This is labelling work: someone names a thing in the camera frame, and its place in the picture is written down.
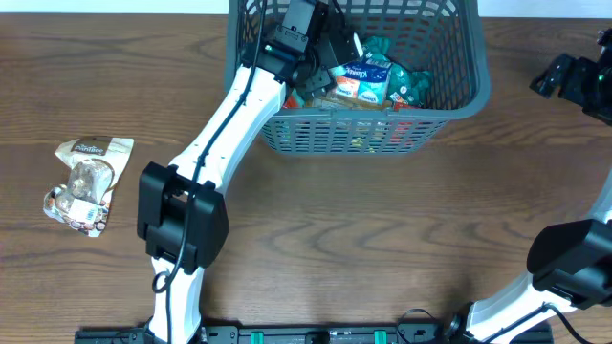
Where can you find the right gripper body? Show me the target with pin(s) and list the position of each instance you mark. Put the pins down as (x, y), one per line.
(580, 87)

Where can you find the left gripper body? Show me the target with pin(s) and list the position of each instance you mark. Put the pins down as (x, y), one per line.
(314, 78)

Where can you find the teal tissue packet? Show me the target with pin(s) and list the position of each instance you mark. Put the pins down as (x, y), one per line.
(365, 81)

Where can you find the orange pasta packet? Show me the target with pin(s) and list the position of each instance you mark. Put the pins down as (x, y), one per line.
(295, 101)

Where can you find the green Nescafe coffee bag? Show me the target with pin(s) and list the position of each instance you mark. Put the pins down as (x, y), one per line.
(405, 87)

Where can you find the beige snack pouch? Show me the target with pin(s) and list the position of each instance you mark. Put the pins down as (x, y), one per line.
(96, 164)

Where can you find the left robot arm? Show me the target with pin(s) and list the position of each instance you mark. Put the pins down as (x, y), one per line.
(182, 213)

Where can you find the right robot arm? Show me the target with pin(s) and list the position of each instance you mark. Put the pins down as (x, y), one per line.
(569, 264)

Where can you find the grey plastic basket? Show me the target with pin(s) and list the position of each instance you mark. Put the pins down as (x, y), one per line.
(443, 38)

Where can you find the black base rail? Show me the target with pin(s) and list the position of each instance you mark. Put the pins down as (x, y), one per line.
(403, 333)

